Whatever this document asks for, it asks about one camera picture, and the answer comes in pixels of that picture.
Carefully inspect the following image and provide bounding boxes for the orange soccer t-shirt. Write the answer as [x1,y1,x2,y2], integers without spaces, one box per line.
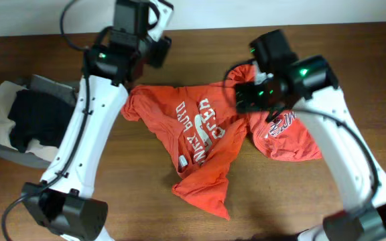
[121,64,255,220]

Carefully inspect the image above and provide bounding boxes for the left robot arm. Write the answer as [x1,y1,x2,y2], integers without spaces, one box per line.
[21,0,174,240]

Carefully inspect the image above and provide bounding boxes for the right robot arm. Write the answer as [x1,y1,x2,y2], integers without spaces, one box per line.
[235,29,386,241]

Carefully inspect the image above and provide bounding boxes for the red t-shirt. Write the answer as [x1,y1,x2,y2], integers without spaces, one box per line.
[247,110,322,162]

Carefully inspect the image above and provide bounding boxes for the grey folded garment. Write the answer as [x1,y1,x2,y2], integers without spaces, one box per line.
[17,75,76,169]

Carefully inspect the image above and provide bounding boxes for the beige folded garment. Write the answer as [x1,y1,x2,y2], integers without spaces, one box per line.
[0,81,58,168]

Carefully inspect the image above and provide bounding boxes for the right black cable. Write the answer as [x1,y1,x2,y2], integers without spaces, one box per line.
[222,62,381,198]

